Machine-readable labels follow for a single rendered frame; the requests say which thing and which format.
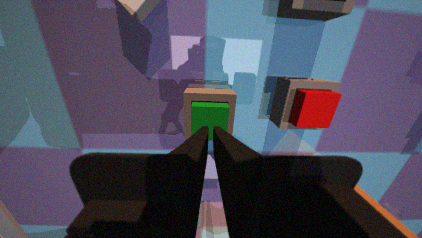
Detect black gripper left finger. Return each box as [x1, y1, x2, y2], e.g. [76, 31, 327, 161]
[70, 126, 209, 238]

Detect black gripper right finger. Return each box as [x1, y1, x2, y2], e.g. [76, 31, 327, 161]
[213, 126, 363, 238]

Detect red button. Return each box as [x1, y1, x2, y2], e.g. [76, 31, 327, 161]
[269, 77, 341, 130]

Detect green button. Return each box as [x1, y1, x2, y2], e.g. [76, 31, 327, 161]
[183, 88, 237, 140]

